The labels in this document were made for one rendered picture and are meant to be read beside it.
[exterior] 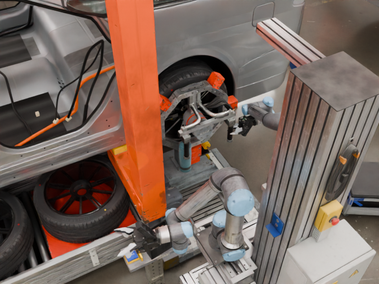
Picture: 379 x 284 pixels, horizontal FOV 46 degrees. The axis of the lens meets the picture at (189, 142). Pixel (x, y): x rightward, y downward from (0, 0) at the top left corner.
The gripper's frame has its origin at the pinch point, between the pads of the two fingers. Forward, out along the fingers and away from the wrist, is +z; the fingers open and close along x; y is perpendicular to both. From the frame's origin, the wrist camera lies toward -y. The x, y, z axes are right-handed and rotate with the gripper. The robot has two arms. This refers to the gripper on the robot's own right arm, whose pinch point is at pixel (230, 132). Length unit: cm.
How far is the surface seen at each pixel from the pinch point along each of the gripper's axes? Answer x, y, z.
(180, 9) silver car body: -32, 83, 20
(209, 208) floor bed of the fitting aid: 2, -77, 15
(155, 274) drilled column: 39, -65, 79
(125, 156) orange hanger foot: -27, -15, 68
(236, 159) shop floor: -36, -83, -36
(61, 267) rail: 12, -51, 134
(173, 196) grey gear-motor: 1, -42, 45
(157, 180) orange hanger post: 21, 8, 65
